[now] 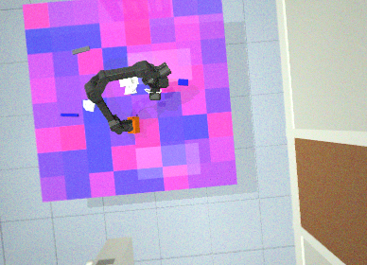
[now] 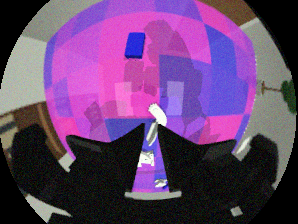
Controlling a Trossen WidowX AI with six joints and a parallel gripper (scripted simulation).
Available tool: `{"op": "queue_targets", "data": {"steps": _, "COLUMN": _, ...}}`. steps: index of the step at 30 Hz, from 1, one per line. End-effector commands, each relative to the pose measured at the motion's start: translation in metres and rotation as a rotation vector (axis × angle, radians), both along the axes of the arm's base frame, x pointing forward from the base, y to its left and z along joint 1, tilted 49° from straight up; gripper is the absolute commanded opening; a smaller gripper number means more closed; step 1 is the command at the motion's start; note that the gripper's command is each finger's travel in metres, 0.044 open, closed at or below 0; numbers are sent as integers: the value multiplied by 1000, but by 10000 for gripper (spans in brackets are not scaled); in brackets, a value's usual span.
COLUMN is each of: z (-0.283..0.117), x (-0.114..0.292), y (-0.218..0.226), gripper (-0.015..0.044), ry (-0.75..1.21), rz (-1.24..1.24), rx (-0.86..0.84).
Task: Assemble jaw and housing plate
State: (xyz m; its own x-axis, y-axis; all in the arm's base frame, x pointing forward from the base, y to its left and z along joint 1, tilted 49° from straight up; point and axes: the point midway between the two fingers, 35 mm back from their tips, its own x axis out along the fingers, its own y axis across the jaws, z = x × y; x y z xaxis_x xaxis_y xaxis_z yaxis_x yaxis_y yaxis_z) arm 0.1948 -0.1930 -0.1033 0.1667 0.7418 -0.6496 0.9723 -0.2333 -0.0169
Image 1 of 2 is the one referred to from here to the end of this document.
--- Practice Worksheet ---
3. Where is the small blue block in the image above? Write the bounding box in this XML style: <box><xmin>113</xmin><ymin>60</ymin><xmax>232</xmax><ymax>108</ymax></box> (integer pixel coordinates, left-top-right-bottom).
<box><xmin>178</xmin><ymin>79</ymin><xmax>188</xmax><ymax>86</ymax></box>

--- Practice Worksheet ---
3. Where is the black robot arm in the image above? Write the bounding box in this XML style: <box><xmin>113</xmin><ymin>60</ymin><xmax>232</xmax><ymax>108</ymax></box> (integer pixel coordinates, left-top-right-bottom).
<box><xmin>84</xmin><ymin>61</ymin><xmax>172</xmax><ymax>135</ymax></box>

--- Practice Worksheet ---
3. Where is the grey flat bar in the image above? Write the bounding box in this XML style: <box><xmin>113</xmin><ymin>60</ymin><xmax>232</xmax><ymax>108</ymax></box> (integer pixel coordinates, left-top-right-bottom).
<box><xmin>71</xmin><ymin>45</ymin><xmax>90</xmax><ymax>55</ymax></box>

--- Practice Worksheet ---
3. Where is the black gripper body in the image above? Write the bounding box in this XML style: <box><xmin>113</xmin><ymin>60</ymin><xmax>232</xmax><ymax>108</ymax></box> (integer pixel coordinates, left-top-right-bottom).
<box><xmin>148</xmin><ymin>77</ymin><xmax>161</xmax><ymax>100</ymax></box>

